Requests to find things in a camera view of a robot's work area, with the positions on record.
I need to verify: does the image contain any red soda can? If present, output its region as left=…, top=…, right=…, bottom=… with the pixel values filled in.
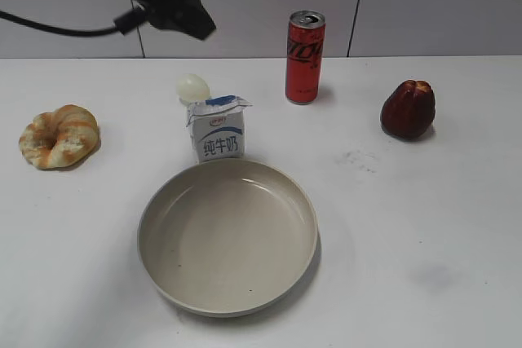
left=285, top=10, right=325, bottom=104

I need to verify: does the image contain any white blue milk carton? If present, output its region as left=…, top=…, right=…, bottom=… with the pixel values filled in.
left=187, top=95, right=251, bottom=163

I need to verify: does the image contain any white egg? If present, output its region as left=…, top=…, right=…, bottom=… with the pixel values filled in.
left=175, top=73, right=210, bottom=105

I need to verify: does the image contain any black cable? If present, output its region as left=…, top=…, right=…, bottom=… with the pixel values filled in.
left=0, top=3, right=147, bottom=37

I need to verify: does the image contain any dark red wax apple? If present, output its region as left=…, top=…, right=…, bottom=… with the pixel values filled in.
left=380, top=80, right=436, bottom=140

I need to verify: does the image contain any striped bread ring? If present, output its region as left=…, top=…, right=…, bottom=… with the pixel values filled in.
left=18, top=104, right=100, bottom=170

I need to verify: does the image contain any beige round plate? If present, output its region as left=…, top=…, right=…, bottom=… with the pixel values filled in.
left=137, top=158, right=320, bottom=318

